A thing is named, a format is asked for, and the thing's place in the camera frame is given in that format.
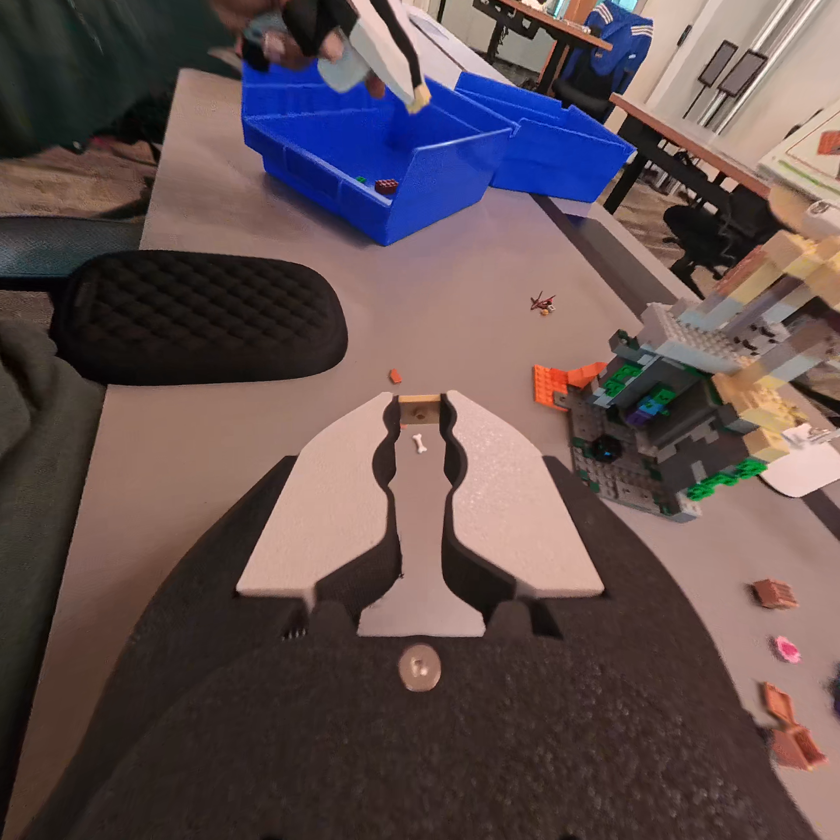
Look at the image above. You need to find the person's left forearm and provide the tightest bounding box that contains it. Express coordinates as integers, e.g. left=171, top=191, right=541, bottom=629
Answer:
left=0, top=0, right=244, bottom=158

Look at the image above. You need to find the blue striped jacket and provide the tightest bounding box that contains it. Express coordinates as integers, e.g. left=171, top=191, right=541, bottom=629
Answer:
left=554, top=0, right=654, bottom=122

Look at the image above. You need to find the grey desk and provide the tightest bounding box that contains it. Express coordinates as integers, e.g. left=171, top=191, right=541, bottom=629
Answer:
left=0, top=66, right=840, bottom=840

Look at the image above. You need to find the blue storage bin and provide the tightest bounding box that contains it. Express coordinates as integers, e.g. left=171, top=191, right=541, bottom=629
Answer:
left=456, top=71, right=636, bottom=203
left=241, top=62, right=514, bottom=247

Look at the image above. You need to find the brown toy cube block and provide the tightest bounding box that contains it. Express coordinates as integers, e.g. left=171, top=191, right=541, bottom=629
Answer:
left=751, top=579, right=799, bottom=610

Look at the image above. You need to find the orange toy brick plate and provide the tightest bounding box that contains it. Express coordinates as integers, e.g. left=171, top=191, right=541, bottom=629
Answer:
left=533, top=362, right=608, bottom=413

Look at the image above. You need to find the toy brick tower model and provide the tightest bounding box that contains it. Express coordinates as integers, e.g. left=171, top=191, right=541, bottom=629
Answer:
left=567, top=230, right=840, bottom=524

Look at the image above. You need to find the wooden office table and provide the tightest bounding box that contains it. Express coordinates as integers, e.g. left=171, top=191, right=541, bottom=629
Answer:
left=604, top=92, right=775, bottom=217
left=472, top=0, right=614, bottom=96

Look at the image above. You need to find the brown toy chest piece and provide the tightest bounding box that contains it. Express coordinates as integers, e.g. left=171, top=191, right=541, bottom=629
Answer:
left=771, top=722, right=829, bottom=772

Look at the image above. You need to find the person's left hand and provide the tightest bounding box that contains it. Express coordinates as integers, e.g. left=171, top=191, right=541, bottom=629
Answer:
left=210, top=0, right=389, bottom=101

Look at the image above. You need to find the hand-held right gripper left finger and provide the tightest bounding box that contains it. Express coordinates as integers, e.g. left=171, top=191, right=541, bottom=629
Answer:
left=235, top=392, right=403, bottom=635

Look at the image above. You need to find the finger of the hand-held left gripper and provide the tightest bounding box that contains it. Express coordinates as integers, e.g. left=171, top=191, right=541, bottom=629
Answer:
left=346, top=0, right=429, bottom=109

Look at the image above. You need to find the black office chair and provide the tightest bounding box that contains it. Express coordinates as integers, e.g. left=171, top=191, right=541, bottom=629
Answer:
left=663, top=184, right=778, bottom=283

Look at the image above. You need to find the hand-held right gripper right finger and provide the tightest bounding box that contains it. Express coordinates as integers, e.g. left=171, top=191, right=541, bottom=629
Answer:
left=441, top=390, right=606, bottom=635

